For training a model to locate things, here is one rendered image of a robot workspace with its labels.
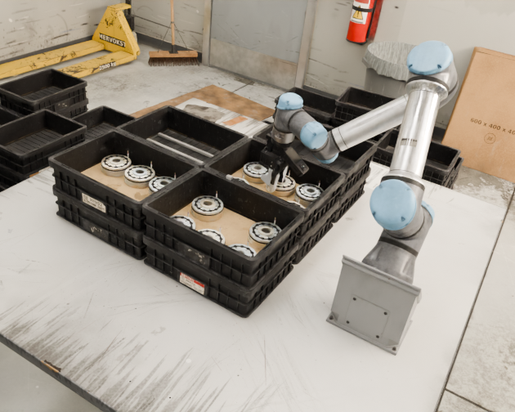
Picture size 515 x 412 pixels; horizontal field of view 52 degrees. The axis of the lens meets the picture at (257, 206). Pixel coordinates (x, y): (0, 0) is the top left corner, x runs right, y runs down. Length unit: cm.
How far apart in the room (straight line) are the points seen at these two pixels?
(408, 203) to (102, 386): 88
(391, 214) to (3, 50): 418
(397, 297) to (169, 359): 62
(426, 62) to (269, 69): 352
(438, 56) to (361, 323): 76
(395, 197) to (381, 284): 24
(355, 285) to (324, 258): 36
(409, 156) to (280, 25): 349
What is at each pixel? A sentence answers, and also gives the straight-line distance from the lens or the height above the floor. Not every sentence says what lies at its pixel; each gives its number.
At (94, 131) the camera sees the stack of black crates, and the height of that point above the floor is 38.
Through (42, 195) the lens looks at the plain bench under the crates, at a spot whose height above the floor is 70.
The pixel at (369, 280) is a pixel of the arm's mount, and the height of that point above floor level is 91.
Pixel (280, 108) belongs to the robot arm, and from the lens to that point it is 166.
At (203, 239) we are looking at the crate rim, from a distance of 148.
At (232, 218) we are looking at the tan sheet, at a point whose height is 83.
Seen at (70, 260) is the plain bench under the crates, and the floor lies 70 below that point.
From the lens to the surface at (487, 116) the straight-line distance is 424.
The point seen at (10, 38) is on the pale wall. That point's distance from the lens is 511.
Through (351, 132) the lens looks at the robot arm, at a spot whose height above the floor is 113.
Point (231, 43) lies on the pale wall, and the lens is 513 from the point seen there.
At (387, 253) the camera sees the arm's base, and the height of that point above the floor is 96.
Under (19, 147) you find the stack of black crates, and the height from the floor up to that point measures 49.
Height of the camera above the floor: 184
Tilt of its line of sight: 34 degrees down
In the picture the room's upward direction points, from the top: 7 degrees clockwise
